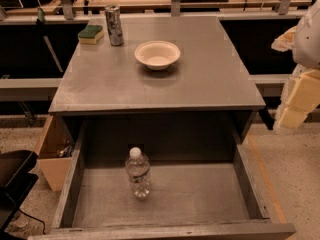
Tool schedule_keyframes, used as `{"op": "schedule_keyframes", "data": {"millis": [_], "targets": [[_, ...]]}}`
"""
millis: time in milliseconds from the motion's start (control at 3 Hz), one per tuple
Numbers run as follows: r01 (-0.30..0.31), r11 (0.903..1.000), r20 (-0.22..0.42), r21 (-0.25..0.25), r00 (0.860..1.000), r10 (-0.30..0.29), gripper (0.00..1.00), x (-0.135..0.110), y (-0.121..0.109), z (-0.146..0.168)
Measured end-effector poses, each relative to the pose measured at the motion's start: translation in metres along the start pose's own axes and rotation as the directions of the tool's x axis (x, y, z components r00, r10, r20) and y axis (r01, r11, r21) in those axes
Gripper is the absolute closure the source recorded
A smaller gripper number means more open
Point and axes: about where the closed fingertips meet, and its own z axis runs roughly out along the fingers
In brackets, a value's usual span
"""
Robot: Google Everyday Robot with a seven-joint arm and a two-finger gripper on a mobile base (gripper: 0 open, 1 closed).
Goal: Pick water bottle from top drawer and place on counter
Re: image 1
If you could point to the grey cabinet counter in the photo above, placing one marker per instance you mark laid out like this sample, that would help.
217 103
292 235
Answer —
199 108

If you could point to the clear plastic water bottle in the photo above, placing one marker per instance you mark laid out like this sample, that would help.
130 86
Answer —
137 166

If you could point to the light wooden box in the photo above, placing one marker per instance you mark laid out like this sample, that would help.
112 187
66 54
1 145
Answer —
51 142

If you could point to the open grey top drawer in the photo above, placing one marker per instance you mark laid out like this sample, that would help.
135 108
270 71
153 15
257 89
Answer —
189 200

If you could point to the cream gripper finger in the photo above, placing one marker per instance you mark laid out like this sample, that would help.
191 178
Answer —
285 41
300 97

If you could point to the grey metal shelf rail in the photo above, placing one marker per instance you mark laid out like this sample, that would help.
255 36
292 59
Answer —
32 89

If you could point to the black bin on floor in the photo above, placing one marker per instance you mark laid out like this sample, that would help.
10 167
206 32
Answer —
16 181

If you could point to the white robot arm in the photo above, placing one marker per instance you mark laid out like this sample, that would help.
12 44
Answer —
306 44

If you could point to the white paper bowl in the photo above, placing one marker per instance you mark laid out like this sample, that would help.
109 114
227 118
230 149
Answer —
157 55

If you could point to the silver metallic can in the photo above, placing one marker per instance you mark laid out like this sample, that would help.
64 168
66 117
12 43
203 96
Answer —
112 13

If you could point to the green and yellow sponge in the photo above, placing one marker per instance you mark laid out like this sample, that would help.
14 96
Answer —
90 34

